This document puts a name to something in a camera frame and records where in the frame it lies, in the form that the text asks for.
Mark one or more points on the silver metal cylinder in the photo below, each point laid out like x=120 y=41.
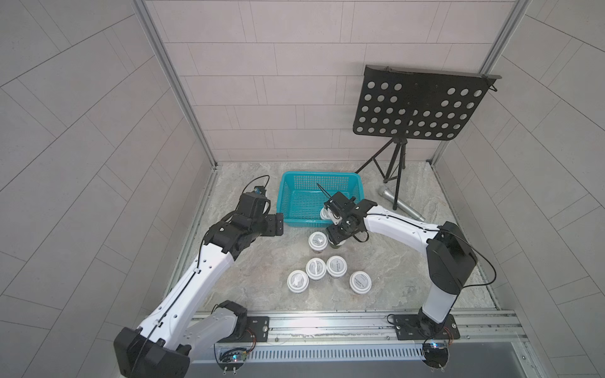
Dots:
x=386 y=193

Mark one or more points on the yogurt cup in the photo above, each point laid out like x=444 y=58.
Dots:
x=298 y=281
x=318 y=241
x=336 y=266
x=360 y=282
x=316 y=269
x=324 y=214
x=336 y=245

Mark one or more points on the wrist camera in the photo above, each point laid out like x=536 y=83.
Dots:
x=339 y=207
x=253 y=204

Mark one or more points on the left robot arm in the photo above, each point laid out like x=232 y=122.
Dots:
x=165 y=342

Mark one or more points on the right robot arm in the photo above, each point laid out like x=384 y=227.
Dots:
x=450 y=259

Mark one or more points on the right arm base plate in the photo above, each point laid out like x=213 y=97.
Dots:
x=421 y=327

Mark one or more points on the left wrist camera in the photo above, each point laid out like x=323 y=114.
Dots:
x=253 y=204

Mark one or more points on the circuit board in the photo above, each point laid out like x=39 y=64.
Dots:
x=232 y=360
x=436 y=356

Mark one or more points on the left circuit board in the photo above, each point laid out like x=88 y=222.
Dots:
x=232 y=360

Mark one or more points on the teal plastic basket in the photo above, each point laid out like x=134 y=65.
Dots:
x=302 y=195

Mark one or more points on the black perforated music stand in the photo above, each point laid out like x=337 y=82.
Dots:
x=415 y=104

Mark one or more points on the right circuit board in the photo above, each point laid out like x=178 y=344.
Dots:
x=436 y=356

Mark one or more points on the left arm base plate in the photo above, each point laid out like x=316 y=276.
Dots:
x=256 y=329

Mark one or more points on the aluminium mounting rail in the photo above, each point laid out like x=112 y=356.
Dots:
x=360 y=327

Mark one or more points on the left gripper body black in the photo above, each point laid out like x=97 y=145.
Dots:
x=265 y=226

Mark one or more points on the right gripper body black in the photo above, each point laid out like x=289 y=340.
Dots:
x=341 y=230

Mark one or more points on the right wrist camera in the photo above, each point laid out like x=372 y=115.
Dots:
x=339 y=207

